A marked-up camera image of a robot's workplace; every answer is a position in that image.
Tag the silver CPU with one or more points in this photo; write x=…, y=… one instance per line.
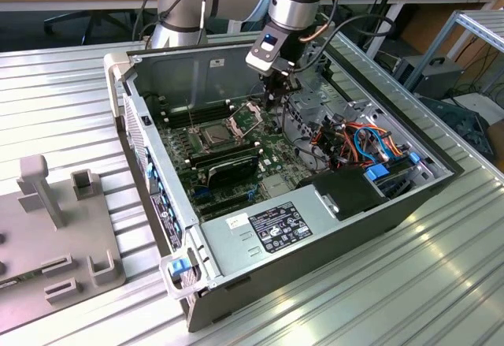
x=214, y=133

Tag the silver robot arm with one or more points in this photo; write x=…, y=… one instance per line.
x=299, y=7

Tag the metal drive cage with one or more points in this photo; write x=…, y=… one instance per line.
x=315, y=105

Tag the black office chair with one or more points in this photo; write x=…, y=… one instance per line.
x=346, y=10

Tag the black RAM slot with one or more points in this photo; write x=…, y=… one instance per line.
x=226, y=158
x=224, y=152
x=204, y=115
x=197, y=109

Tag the green motherboard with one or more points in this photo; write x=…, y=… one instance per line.
x=281, y=164

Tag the black graphics card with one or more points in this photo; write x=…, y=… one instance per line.
x=232, y=170

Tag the grey equipment box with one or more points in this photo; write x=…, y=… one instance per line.
x=433, y=76

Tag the blue disk carrier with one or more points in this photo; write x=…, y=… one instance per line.
x=377, y=174

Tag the black plastic shroud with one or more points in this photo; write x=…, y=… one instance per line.
x=342, y=196

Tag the blue card retention clip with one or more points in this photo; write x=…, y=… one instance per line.
x=176, y=228
x=159, y=185
x=148, y=172

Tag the silver power supply unit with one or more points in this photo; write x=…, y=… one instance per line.
x=228, y=243

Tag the open grey PC case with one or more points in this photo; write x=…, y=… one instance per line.
x=334, y=259

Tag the blue case latch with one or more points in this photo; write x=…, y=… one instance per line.
x=177, y=266

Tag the grey parts rack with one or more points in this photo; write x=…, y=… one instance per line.
x=59, y=243

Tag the green RAM stick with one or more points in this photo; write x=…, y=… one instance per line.
x=15, y=281

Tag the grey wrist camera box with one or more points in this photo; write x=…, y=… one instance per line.
x=265, y=56

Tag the aluminium shelf frame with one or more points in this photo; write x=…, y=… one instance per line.
x=484, y=27

